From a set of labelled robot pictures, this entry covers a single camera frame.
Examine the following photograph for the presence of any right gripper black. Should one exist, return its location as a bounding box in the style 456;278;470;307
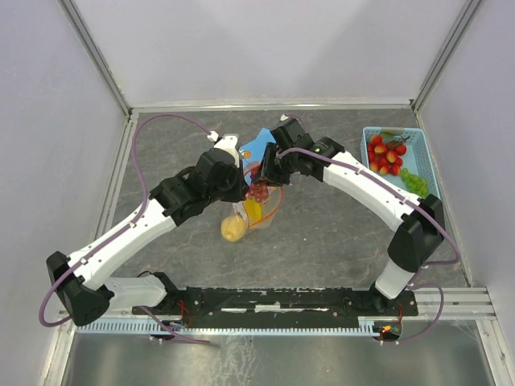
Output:
251;142;297;187

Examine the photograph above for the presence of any purple grapes bunch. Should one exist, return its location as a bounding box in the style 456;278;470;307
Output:
246;183;269;203

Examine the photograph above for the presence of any clear zip bag orange zipper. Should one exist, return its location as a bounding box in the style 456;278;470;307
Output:
230;162;284;233

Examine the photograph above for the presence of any yellow banana toy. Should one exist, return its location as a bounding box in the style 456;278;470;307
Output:
243;199;262;223

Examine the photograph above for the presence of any yellow lemon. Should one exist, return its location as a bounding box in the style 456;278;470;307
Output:
220;214;248;242

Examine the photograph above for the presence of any green grapes bunch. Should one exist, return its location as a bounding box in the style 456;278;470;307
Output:
400;168;429;199

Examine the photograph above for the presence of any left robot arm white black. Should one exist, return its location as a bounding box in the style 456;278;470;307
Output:
46;147;249;326

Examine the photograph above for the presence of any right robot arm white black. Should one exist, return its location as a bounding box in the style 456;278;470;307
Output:
254;117;445;314

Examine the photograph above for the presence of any blue cartoon print cloth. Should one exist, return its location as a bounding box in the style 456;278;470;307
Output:
239;128;275;167

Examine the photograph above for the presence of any red berry cluster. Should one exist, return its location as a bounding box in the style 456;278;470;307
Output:
366;134;409;176

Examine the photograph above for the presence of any blue plastic basket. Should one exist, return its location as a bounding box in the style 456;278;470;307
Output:
360;126;441;198

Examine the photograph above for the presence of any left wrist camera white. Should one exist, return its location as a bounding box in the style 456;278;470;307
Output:
207;130;240;165

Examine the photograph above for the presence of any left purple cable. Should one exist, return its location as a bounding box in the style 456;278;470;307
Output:
39;112;218;329

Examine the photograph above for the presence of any aluminium frame rail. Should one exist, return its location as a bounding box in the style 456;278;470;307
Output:
131;97;412;113

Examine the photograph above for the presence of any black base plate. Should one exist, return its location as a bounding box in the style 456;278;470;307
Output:
150;287;418;328

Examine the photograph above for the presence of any light blue cable duct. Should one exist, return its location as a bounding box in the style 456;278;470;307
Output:
76;318;380;338

